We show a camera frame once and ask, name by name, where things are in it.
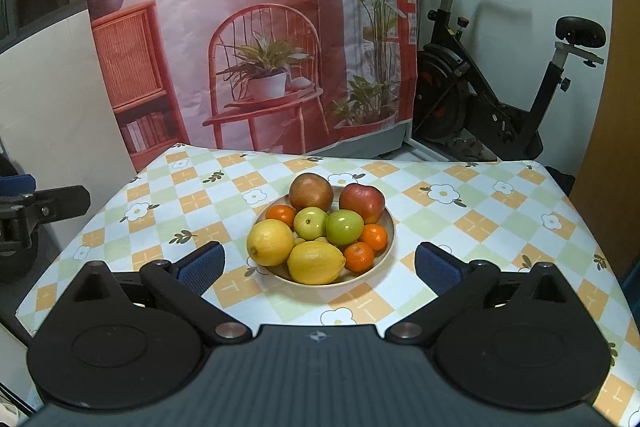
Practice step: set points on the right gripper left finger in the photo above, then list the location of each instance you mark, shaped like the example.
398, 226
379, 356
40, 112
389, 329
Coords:
179, 288

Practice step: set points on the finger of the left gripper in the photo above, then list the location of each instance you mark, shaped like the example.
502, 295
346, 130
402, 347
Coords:
22, 215

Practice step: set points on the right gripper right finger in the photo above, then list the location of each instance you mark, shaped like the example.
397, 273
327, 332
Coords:
459, 287

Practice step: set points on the orange mandarin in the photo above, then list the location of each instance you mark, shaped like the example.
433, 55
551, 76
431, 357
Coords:
359, 257
375, 236
283, 213

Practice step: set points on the yellow lemon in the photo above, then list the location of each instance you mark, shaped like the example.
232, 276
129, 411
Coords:
315, 263
269, 242

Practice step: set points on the checkered floral tablecloth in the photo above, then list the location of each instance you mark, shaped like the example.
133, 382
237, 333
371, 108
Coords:
510, 213

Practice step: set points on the beige round plate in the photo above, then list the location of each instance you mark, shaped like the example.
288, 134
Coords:
386, 222

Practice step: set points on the bright red apple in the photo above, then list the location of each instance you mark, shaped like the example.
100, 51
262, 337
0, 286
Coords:
366, 200

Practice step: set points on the green apple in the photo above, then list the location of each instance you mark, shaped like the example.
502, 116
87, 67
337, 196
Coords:
343, 227

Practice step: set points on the yellow-green apple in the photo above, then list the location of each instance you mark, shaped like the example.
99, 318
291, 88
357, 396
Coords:
310, 223

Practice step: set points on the dull red apple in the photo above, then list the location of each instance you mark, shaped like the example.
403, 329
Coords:
310, 190

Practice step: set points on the red printed backdrop cloth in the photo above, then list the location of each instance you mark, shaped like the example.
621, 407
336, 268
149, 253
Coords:
280, 76

